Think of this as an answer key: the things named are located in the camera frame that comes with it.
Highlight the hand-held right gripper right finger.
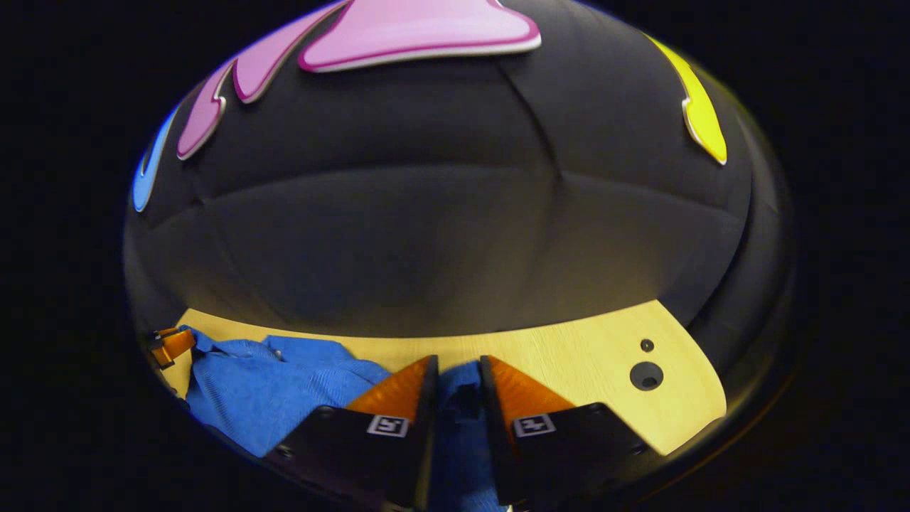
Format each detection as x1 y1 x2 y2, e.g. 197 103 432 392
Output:
480 354 649 507

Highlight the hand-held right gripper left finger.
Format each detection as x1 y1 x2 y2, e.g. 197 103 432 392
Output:
263 354 440 509

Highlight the blue button shirt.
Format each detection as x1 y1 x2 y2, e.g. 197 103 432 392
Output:
178 326 513 512

